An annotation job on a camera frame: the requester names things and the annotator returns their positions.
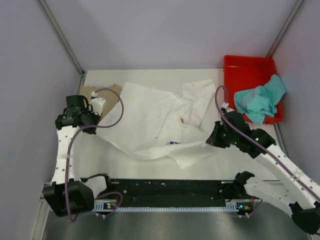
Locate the teal t shirt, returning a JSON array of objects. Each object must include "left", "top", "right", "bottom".
[{"left": 234, "top": 74, "right": 286, "bottom": 124}]

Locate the white t shirt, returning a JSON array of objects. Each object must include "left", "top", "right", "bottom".
[{"left": 97, "top": 79, "right": 216, "bottom": 169}]

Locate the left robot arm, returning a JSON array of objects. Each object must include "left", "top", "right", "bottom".
[{"left": 43, "top": 94, "right": 114, "bottom": 217}]

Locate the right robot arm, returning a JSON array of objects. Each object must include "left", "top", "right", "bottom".
[{"left": 206, "top": 108, "right": 320, "bottom": 235}]

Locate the folded brown t shirt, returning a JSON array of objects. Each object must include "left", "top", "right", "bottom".
[{"left": 79, "top": 84, "right": 122, "bottom": 119}]

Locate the red plastic bin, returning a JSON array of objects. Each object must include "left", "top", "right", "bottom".
[{"left": 224, "top": 55, "right": 284, "bottom": 125}]

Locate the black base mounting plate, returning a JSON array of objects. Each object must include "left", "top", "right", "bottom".
[{"left": 99, "top": 178, "right": 254, "bottom": 208}]

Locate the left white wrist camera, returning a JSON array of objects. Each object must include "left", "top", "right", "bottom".
[{"left": 89, "top": 91, "right": 106, "bottom": 117}]

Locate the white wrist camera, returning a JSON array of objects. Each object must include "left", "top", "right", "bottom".
[
  {"left": 89, "top": 91, "right": 106, "bottom": 117},
  {"left": 220, "top": 102, "right": 235, "bottom": 114}
]

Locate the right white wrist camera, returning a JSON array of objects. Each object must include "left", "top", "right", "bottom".
[{"left": 220, "top": 102, "right": 235, "bottom": 114}]

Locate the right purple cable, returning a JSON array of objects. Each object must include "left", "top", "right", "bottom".
[{"left": 214, "top": 85, "right": 320, "bottom": 218}]

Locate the purple cable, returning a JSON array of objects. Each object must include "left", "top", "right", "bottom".
[
  {"left": 48, "top": 87, "right": 125, "bottom": 232},
  {"left": 214, "top": 85, "right": 320, "bottom": 218}
]

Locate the grey slotted cable duct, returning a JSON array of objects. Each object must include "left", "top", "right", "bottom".
[{"left": 93, "top": 201, "right": 252, "bottom": 213}]

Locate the aluminium frame rail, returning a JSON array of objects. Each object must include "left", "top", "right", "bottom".
[{"left": 39, "top": 181, "right": 314, "bottom": 201}]

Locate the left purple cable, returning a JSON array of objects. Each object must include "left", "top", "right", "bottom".
[{"left": 48, "top": 87, "right": 125, "bottom": 232}]

